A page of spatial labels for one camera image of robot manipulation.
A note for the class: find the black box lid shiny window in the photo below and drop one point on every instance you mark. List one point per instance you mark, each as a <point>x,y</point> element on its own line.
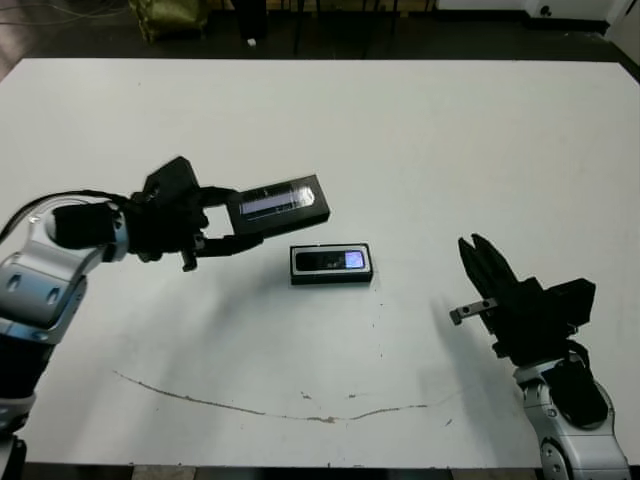
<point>285,220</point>

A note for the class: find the green sack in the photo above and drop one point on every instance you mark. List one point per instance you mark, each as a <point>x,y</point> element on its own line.
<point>167,20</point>

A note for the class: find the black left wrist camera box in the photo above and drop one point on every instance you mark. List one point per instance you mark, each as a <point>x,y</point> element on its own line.
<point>172,177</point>

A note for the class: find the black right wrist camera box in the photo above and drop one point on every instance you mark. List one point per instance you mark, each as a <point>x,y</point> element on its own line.
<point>570,302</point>

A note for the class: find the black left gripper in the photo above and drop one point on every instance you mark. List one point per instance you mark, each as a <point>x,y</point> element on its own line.
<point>160,225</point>

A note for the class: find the black box with white insert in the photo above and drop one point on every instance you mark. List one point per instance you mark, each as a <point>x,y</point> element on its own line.
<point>330,280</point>

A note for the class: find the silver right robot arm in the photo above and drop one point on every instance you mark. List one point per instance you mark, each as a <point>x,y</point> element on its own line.
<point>575,435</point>

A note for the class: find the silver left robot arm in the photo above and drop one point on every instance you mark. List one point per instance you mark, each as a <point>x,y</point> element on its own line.
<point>45,290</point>

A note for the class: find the black slim camera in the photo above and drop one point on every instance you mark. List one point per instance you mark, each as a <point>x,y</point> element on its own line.
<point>325,260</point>

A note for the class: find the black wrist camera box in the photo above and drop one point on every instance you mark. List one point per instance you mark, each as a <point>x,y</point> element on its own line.
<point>570,302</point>
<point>172,177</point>

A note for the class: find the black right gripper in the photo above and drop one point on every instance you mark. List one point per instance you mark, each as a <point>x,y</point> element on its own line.
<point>530,325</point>

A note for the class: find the wooden crate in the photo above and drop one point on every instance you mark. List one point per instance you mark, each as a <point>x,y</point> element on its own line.
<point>282,4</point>
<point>417,5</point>

